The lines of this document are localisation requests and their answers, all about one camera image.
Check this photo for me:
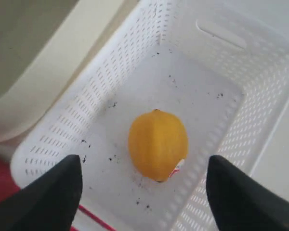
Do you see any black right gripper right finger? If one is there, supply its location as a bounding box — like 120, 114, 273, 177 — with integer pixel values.
206, 155, 289, 231

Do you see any white perforated basket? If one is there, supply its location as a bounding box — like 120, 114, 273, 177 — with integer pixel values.
11, 0, 289, 231

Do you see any red tablecloth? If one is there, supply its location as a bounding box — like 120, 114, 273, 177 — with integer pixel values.
0, 159, 115, 231

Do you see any yellow lemon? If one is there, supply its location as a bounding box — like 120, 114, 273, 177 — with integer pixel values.
128, 109, 188, 182

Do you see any cream plastic bin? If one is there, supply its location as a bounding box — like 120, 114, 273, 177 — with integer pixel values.
0, 0, 135, 142

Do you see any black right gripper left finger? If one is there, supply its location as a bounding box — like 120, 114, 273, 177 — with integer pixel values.
0, 154, 83, 231

